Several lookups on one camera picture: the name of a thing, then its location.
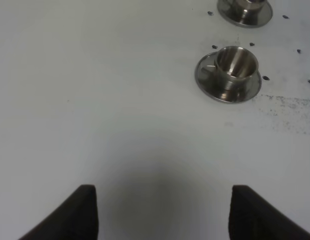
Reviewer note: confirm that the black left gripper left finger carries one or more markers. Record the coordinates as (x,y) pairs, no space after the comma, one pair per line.
(75,219)

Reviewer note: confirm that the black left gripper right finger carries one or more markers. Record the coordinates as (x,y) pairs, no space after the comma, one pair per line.
(251,217)

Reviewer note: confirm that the near stainless steel teacup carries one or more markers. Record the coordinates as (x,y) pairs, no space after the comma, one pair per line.
(233,66)

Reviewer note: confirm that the stainless steel teacup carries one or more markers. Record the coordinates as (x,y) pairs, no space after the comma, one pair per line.
(241,11)
(233,66)

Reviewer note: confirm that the far stainless steel teacup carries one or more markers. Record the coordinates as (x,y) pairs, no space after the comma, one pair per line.
(241,11)

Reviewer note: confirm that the near steel saucer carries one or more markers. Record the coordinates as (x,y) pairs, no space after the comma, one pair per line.
(207,82)

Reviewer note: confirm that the steel saucer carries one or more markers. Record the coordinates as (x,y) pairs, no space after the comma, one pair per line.
(264,17)
(207,82)

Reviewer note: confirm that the far steel saucer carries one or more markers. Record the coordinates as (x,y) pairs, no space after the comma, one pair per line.
(264,17)

